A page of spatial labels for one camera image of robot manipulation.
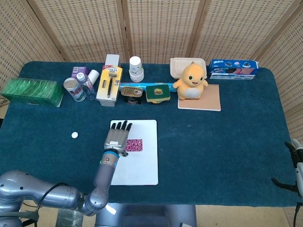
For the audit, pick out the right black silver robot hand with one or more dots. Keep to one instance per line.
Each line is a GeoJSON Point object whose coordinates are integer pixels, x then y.
{"type": "Point", "coordinates": [299, 175]}

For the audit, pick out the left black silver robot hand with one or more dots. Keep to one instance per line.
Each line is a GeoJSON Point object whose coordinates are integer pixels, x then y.
{"type": "Point", "coordinates": [116, 139]}

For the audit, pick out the pink glitter square packet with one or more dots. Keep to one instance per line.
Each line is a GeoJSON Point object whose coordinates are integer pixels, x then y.
{"type": "Point", "coordinates": [135, 145]}

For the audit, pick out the small white round cap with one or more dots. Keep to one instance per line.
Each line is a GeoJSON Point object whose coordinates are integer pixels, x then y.
{"type": "Point", "coordinates": [74, 134]}

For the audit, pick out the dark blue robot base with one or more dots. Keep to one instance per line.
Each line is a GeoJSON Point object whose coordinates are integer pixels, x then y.
{"type": "Point", "coordinates": [146, 215]}

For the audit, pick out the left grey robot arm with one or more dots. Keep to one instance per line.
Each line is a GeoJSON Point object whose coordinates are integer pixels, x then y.
{"type": "Point", "coordinates": [104, 175]}

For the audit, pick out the white rectangular board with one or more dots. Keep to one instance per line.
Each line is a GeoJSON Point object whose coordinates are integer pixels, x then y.
{"type": "Point", "coordinates": [144, 165]}

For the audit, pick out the black luncheon meat tin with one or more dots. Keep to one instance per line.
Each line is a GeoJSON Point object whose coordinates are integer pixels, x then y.
{"type": "Point", "coordinates": [131, 93]}

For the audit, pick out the razor in yellow blister pack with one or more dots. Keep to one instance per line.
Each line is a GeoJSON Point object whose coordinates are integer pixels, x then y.
{"type": "Point", "coordinates": [109, 82]}

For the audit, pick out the clear plastic water bottle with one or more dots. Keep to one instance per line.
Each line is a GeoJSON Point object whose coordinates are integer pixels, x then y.
{"type": "Point", "coordinates": [86, 85]}

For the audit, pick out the green square tin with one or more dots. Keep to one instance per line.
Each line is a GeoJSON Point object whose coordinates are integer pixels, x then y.
{"type": "Point", "coordinates": [157, 92]}

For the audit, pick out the teal blue wrapped roll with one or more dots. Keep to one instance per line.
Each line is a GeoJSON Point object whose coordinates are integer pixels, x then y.
{"type": "Point", "coordinates": [146, 84]}

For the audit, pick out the small white cylinder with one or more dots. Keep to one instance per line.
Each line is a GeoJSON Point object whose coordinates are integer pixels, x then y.
{"type": "Point", "coordinates": [94, 75]}

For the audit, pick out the silver red green drink can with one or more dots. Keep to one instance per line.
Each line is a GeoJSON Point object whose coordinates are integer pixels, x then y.
{"type": "Point", "coordinates": [72, 87]}

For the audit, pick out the stack of white paper cups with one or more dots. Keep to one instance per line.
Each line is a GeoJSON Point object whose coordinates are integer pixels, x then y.
{"type": "Point", "coordinates": [136, 69]}

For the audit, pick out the small purple box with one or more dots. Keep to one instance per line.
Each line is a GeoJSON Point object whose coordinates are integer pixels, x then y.
{"type": "Point", "coordinates": [79, 70]}

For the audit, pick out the dark blue table cloth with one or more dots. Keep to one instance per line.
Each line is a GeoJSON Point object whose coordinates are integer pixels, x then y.
{"type": "Point", "coordinates": [213, 153]}

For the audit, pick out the yellow plush toy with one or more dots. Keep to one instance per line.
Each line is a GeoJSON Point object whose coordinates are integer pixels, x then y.
{"type": "Point", "coordinates": [190, 85]}

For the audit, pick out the grey marble table leg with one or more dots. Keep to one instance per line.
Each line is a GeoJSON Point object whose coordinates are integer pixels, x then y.
{"type": "Point", "coordinates": [68, 218]}

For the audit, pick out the beige lidded lunch container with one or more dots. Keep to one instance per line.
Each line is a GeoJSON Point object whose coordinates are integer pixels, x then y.
{"type": "Point", "coordinates": [177, 67]}

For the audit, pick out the green transparent tea box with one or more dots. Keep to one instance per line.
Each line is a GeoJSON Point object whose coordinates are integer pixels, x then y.
{"type": "Point", "coordinates": [30, 92]}

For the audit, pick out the brown spiral notebook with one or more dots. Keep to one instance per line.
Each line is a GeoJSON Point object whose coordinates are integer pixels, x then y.
{"type": "Point", "coordinates": [208, 101]}

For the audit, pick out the white blue toothpaste box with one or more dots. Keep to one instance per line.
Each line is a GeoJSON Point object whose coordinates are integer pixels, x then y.
{"type": "Point", "coordinates": [232, 76]}

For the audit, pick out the woven wooden folding screen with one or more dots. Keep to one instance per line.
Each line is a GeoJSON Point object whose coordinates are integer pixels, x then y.
{"type": "Point", "coordinates": [161, 28]}

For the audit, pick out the blue cookie box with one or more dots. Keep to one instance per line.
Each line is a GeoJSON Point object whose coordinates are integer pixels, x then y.
{"type": "Point", "coordinates": [233, 66]}

